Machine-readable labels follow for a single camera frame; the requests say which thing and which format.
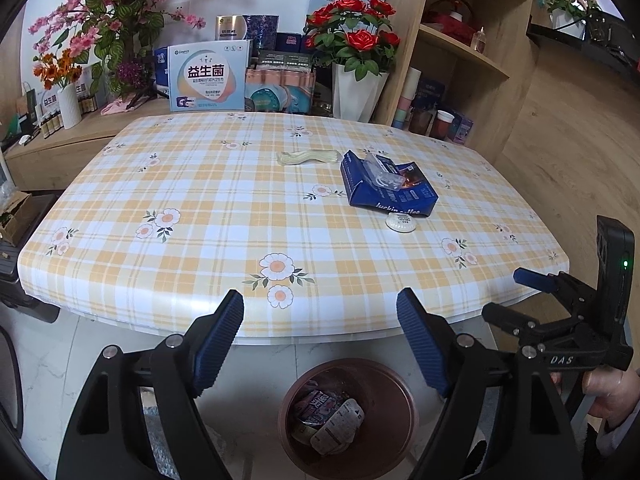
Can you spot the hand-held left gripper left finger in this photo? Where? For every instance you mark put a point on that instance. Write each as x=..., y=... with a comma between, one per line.
x=220, y=345

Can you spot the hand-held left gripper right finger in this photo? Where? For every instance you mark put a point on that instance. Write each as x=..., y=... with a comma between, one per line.
x=420, y=345

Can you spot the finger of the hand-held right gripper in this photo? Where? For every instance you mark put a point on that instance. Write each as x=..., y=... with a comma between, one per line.
x=505, y=316
x=532, y=279

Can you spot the brown trash bin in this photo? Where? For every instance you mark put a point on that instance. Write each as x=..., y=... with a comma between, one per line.
x=380, y=385

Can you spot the blue and white snack packet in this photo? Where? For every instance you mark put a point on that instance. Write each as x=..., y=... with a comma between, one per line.
x=315, y=405

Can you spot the white printed tray film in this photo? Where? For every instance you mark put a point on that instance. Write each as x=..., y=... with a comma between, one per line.
x=337, y=430

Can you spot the white round lid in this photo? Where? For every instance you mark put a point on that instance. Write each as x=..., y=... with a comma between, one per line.
x=400, y=223

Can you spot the blue coffee paper bag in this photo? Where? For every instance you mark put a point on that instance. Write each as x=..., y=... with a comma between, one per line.
x=385, y=202

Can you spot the clear plastic packaging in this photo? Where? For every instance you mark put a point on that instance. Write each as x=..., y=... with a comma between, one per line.
x=385, y=172

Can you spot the pale yellow wrapper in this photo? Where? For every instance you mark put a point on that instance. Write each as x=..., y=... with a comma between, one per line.
x=305, y=156

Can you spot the person's right forearm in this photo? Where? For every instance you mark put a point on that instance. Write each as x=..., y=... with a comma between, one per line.
x=617, y=452

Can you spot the person's right hand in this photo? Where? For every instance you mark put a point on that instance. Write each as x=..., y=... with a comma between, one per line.
x=610, y=390

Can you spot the yellow checked flower tablecloth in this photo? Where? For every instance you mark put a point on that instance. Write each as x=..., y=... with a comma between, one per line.
x=200, y=185

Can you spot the purple box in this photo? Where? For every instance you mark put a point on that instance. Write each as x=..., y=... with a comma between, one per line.
x=463, y=127

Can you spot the red paper cup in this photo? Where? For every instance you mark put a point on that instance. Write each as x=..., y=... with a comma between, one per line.
x=442, y=125

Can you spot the dark blue shelf box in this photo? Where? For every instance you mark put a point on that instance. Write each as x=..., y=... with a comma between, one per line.
x=431, y=92

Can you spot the stack of coloured cups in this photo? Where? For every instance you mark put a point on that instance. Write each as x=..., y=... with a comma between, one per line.
x=406, y=95

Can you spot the cardboard box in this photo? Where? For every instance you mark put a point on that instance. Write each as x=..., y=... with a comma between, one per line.
x=15, y=215

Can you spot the small clear bottle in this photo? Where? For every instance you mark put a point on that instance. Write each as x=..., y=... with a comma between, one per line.
x=480, y=40

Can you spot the low wooden cabinet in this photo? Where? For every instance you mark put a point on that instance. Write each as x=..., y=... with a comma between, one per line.
x=60, y=152

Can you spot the white faceted vase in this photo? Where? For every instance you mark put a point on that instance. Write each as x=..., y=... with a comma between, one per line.
x=355, y=95

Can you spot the pink cloth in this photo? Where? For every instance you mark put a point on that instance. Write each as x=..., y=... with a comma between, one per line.
x=117, y=106

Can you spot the red teapot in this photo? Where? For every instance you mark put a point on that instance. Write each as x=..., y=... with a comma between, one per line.
x=450, y=22

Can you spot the white and blue printed box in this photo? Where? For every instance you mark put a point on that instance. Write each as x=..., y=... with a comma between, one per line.
x=210, y=75

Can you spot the white ribbed vase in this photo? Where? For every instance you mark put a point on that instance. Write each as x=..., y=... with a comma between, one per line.
x=70, y=107

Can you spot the row of small brown bottles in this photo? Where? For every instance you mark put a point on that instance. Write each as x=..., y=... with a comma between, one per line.
x=50, y=121

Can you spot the purple artificial flowers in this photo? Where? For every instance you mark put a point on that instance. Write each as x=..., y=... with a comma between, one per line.
x=132, y=75

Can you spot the red rose bouquet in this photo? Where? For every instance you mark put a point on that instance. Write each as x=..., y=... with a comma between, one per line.
x=360, y=40

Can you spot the wooden shelf unit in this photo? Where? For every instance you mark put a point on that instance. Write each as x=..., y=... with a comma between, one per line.
x=415, y=0

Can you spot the orange artificial flowers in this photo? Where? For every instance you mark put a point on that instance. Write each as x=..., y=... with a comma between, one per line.
x=60, y=72

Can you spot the silver box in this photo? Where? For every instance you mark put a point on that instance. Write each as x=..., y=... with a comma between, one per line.
x=231, y=27

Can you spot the blue patterned box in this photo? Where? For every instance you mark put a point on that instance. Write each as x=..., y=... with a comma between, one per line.
x=262, y=30

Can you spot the pink blossom artificial plant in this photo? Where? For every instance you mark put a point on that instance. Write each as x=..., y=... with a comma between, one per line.
x=115, y=10

